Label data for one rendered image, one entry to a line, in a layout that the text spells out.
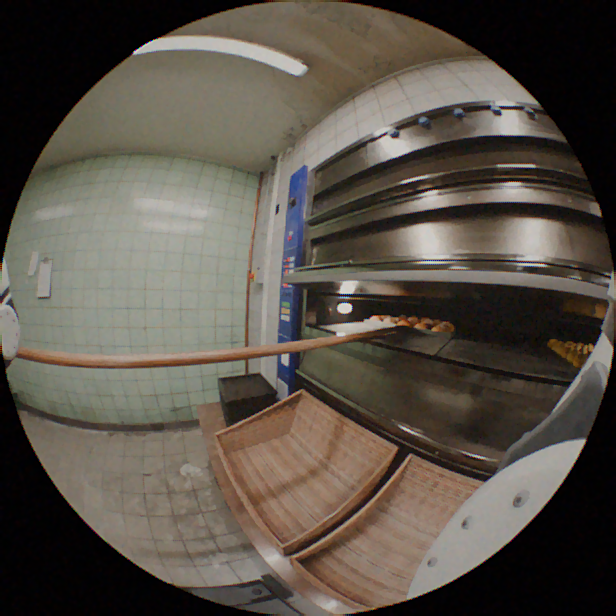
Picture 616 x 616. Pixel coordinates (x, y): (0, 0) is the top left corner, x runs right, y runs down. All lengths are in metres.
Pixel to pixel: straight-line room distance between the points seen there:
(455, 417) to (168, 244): 1.92
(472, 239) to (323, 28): 1.18
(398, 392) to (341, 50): 1.59
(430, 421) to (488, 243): 0.53
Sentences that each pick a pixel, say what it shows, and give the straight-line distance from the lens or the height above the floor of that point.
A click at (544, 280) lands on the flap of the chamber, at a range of 0.43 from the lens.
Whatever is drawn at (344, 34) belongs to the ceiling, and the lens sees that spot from 1.28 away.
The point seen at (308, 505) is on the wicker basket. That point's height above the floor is 0.59.
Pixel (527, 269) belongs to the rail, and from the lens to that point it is 0.42.
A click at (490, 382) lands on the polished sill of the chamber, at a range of 0.58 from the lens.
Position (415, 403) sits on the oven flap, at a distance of 0.65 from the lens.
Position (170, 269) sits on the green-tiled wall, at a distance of 1.64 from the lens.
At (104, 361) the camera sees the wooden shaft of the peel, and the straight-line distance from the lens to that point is 0.45.
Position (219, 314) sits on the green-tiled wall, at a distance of 1.66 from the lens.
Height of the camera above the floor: 1.34
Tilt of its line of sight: 4 degrees down
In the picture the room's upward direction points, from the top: 4 degrees clockwise
